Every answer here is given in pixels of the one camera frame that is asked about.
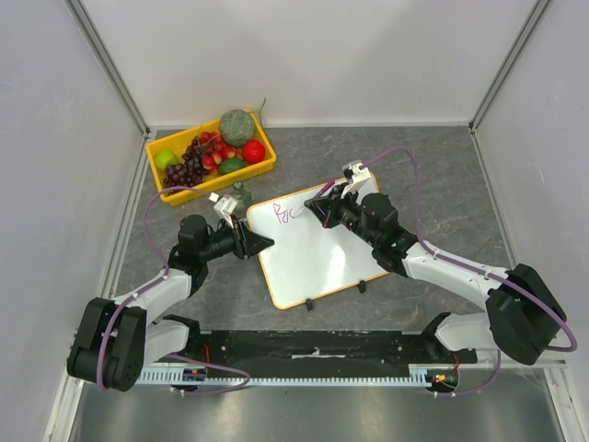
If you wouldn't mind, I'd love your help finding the green apple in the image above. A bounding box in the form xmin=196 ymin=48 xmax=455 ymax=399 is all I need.
xmin=154 ymin=149 xmax=179 ymax=171

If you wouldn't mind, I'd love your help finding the yellow plastic bin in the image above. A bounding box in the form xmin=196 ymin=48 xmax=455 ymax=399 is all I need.
xmin=145 ymin=110 xmax=276 ymax=206

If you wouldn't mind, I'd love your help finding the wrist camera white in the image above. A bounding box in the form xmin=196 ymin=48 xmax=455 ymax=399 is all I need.
xmin=341 ymin=160 xmax=371 ymax=197
xmin=208 ymin=192 xmax=237 ymax=227

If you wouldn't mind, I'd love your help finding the purple grape bunch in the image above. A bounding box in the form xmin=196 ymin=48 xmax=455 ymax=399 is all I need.
xmin=162 ymin=140 xmax=208 ymax=188

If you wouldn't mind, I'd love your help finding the green melon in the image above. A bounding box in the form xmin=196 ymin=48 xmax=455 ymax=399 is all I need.
xmin=218 ymin=109 xmax=256 ymax=147

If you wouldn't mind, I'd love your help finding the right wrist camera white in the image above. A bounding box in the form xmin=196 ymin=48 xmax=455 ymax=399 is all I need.
xmin=341 ymin=160 xmax=371 ymax=197

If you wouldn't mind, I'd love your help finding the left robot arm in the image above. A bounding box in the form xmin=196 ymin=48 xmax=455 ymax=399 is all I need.
xmin=66 ymin=215 xmax=275 ymax=391

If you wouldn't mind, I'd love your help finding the small glass bottle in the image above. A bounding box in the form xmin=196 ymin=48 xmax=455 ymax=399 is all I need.
xmin=232 ymin=181 xmax=254 ymax=212

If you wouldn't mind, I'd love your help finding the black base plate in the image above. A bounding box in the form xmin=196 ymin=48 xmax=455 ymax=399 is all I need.
xmin=180 ymin=331 xmax=478 ymax=379

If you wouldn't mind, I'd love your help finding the pink marker cap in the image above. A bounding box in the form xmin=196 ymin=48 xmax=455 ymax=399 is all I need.
xmin=318 ymin=180 xmax=335 ymax=196

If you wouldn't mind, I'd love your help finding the white marker pen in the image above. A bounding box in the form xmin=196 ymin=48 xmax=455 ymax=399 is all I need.
xmin=293 ymin=206 xmax=306 ymax=217

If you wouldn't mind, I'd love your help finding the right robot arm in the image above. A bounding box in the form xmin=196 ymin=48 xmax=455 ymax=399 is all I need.
xmin=305 ymin=185 xmax=566 ymax=366

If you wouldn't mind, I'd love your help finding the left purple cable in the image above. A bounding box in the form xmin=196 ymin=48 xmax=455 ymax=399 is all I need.
xmin=98 ymin=185 xmax=252 ymax=395

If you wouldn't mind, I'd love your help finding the light blue cable duct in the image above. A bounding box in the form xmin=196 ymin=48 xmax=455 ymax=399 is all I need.
xmin=135 ymin=364 xmax=432 ymax=388

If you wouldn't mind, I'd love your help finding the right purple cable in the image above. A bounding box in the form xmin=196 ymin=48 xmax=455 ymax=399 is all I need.
xmin=361 ymin=145 xmax=579 ymax=397

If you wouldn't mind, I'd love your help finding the red apple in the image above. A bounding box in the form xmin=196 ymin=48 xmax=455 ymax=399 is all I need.
xmin=242 ymin=140 xmax=266 ymax=165

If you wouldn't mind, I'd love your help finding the purple cable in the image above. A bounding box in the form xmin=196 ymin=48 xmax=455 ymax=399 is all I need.
xmin=361 ymin=145 xmax=579 ymax=397
xmin=98 ymin=185 xmax=252 ymax=395

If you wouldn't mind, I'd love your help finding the green mango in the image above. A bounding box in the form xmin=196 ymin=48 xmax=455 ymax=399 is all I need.
xmin=218 ymin=157 xmax=248 ymax=175

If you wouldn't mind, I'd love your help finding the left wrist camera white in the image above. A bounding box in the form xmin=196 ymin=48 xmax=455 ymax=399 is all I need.
xmin=208 ymin=192 xmax=237 ymax=227

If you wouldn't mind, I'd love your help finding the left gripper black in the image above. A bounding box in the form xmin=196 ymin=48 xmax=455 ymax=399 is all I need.
xmin=200 ymin=215 xmax=274 ymax=262

